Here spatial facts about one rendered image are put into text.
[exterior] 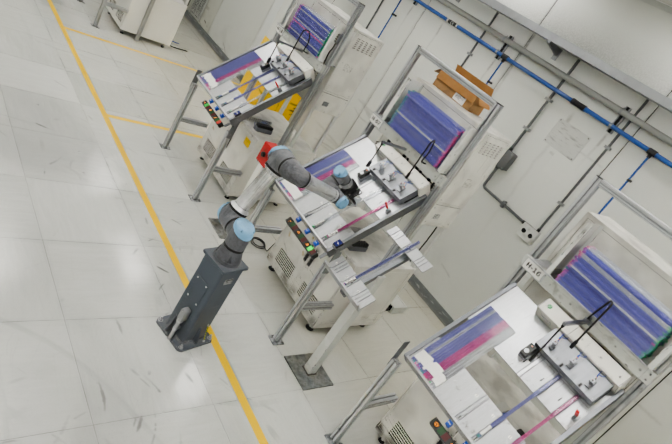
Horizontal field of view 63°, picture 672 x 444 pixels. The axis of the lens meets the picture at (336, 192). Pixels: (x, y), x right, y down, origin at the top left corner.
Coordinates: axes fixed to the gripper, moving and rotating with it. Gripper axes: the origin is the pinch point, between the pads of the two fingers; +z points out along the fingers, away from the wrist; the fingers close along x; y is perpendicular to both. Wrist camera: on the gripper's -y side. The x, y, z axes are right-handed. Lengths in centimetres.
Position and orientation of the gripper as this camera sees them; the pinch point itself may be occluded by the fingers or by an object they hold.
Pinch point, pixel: (353, 204)
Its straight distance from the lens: 335.5
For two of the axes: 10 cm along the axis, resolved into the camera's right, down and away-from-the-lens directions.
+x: -5.1, -6.0, 6.1
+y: 8.0, -5.9, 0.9
